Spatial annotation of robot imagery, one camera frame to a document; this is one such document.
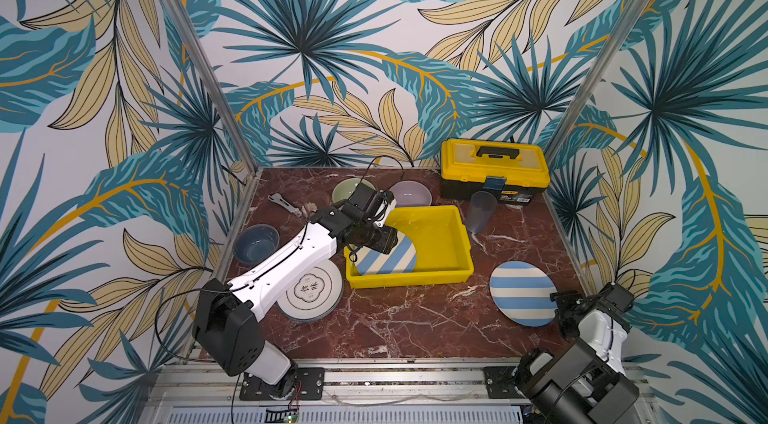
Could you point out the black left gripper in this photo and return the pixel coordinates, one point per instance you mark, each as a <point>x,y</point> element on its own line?
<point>378,235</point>

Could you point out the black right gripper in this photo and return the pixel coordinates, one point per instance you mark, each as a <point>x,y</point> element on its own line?
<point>567,302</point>

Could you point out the blue striped plate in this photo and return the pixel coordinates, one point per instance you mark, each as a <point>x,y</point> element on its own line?
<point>521,291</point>
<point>401,259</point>

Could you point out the yellow plastic bin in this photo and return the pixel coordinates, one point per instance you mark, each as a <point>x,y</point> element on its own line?
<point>442,246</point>

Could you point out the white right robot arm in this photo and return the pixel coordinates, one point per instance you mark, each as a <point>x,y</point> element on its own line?
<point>586,383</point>

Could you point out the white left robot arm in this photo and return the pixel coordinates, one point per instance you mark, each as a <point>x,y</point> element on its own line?
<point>228,315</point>

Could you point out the pale green bowl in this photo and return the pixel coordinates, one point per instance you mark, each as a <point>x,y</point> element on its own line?
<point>346,189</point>

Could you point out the lilac bowl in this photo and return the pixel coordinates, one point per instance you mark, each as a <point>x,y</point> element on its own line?
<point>410,193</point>

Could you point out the white plate green rings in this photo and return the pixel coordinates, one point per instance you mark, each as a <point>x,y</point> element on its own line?
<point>312,292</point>

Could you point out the metal wrench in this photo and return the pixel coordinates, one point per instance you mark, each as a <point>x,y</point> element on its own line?
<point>279,200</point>

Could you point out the dark blue bowl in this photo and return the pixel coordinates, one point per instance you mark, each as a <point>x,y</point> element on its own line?
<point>255,243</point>

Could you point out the blue textured plastic cup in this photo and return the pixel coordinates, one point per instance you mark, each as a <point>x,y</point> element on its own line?
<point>483,206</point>

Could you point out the yellow black plastic toolbox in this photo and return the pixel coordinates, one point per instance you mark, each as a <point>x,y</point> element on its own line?
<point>513,173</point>

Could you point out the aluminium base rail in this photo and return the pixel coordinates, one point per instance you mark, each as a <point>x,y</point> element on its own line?
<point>408,390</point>

